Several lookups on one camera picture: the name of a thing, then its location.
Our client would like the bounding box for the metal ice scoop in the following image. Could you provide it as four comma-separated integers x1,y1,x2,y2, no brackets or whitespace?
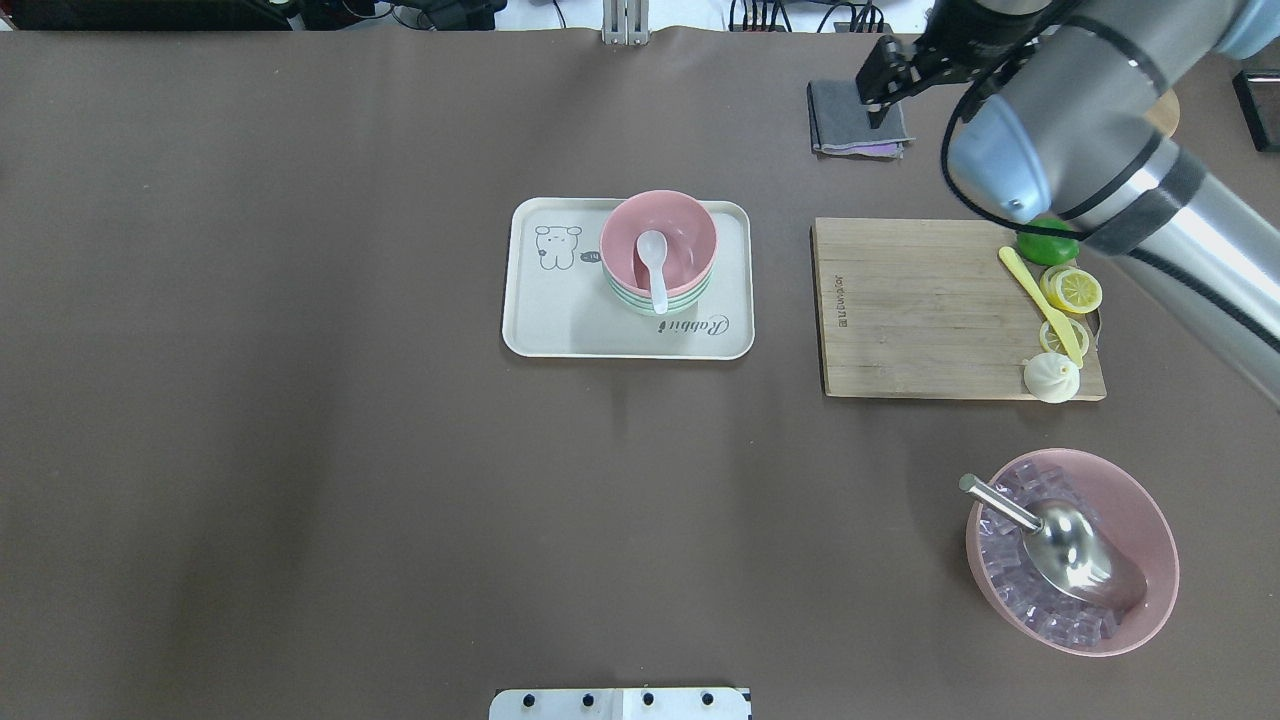
957,473,1148,612

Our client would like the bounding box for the grey folded cloth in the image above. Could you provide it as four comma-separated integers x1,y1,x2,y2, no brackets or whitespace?
806,79,914,159

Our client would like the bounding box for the thin lemon slice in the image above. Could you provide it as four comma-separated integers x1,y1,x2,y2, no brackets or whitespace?
1038,318,1092,355

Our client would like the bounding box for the green lime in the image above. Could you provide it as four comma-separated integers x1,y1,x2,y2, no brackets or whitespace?
1016,229,1082,266

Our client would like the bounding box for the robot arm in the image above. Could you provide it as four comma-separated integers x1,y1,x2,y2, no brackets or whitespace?
855,1,1279,400

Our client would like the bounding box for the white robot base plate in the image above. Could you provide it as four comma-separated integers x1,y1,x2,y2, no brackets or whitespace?
488,685,753,719

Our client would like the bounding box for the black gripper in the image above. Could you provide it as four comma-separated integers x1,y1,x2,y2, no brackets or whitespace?
855,1,1051,129

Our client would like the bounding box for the bamboo cutting board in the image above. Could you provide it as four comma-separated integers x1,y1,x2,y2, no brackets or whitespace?
812,217,1044,400

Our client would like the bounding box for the white ceramic spoon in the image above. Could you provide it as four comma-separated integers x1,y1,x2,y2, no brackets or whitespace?
636,231,669,315

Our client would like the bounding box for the large pink bowl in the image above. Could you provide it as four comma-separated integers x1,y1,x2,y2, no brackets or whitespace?
965,448,1181,659

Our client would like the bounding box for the black device on table edge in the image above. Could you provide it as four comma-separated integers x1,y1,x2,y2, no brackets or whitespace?
1231,70,1279,152

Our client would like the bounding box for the wooden mug tree stand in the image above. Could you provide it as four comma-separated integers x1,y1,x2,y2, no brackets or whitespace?
1144,88,1181,137

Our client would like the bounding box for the lower green bowls stack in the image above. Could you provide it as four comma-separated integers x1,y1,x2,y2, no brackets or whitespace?
604,270,713,318

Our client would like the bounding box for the cream rabbit tray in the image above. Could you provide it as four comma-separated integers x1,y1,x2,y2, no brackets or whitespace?
502,197,755,360

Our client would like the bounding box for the white steamed bun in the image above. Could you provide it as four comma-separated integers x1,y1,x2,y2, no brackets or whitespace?
1021,352,1082,404

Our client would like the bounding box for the small pink bowl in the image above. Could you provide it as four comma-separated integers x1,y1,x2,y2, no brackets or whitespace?
599,190,719,291

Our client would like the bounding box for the yellow plastic knife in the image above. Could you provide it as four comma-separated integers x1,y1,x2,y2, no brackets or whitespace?
998,246,1084,368

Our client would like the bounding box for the thick lemon slice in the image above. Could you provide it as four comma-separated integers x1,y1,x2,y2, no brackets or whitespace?
1039,264,1103,315

